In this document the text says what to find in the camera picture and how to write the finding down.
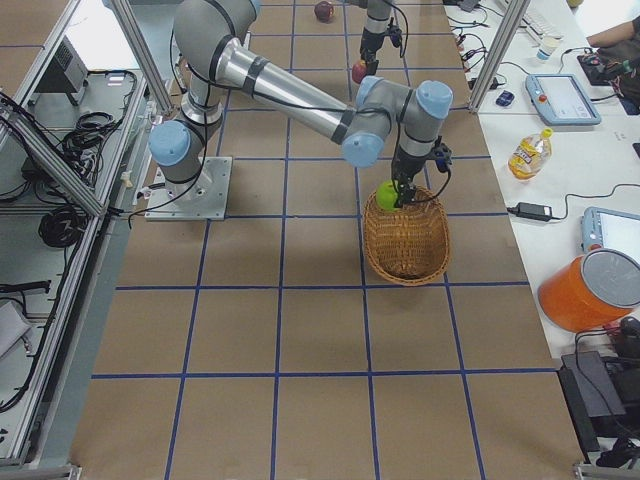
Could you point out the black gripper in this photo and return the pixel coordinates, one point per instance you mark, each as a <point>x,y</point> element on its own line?
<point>370,44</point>
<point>404,168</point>

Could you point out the green apple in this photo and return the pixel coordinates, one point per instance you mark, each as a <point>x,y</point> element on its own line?
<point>387,196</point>

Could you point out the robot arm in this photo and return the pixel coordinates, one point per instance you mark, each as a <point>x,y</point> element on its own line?
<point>209,34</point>
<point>375,30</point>

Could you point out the wicker basket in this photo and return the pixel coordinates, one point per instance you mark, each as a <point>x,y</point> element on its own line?
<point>410,246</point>

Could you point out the dark red apple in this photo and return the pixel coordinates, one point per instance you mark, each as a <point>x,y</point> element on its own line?
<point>324,11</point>

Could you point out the black power adapter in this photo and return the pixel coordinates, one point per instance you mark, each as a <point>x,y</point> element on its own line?
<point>530,211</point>

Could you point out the orange juice bottle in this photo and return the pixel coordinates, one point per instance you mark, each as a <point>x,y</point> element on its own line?
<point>531,155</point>

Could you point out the blue teach pendant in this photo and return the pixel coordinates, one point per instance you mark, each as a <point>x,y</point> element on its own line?
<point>610,229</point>
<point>560,100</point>

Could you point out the paper cup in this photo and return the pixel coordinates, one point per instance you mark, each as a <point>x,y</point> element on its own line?
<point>547,46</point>

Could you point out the orange bucket with lid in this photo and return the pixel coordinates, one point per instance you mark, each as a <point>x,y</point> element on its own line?
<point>595,289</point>

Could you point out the black box device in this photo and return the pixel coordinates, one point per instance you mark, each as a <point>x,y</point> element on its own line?
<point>602,395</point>

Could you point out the grey electronics box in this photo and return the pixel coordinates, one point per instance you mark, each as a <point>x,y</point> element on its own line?
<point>66,74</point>

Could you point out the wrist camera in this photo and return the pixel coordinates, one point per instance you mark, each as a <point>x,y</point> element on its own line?
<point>394,33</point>
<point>441,155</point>

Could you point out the aluminium frame post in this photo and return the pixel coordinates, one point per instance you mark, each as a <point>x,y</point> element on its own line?
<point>500,44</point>

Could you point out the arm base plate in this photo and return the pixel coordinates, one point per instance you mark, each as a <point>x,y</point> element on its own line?
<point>206,200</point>

